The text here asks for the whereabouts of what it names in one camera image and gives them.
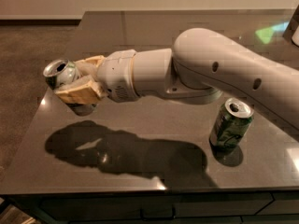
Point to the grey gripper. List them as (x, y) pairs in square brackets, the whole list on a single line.
[(117, 74)]

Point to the white green 7up can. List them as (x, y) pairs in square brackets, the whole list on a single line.
[(61, 72)]

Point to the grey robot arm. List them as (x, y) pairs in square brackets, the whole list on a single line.
[(196, 70)]

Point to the dark green soda can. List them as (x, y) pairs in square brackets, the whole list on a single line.
[(231, 124)]

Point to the dark cabinet drawer handle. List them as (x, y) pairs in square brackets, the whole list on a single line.
[(157, 213)]

